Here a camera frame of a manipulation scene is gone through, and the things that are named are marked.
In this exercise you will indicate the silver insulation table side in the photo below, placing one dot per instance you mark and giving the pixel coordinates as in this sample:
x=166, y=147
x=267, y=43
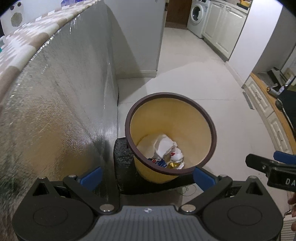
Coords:
x=59, y=116

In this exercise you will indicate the white kitchen cabinets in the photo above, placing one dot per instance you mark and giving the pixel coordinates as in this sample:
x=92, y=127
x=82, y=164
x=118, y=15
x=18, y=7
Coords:
x=223, y=26

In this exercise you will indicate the white red snack wrapper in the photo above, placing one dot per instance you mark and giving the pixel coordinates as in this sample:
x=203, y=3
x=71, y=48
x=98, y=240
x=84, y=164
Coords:
x=176, y=158

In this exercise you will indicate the purple blue plastic bag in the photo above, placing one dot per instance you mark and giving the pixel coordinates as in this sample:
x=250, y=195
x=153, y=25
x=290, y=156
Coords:
x=69, y=2

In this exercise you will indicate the yellow trash bin brown rim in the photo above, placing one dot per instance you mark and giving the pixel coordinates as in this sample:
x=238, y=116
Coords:
x=182, y=120

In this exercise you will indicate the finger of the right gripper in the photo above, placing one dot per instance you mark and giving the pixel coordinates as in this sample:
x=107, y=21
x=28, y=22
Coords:
x=262, y=164

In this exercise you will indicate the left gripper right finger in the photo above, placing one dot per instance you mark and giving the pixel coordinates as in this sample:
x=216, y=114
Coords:
x=212, y=187

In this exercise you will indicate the person's right hand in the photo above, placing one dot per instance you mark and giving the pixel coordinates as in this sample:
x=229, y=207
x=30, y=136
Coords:
x=292, y=201

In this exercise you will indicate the crushed blue soda can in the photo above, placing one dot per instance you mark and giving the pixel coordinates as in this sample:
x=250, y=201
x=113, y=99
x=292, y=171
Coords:
x=159, y=162

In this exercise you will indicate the white space heater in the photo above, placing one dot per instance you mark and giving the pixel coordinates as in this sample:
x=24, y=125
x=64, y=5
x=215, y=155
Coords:
x=12, y=18

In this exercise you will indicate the checkered brown white tablecloth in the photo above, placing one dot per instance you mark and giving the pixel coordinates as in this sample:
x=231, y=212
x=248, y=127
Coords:
x=25, y=41

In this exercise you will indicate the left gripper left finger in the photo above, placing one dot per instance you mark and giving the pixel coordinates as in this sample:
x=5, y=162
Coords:
x=83, y=187

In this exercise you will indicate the white washing machine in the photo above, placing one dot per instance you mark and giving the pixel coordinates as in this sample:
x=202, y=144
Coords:
x=197, y=17

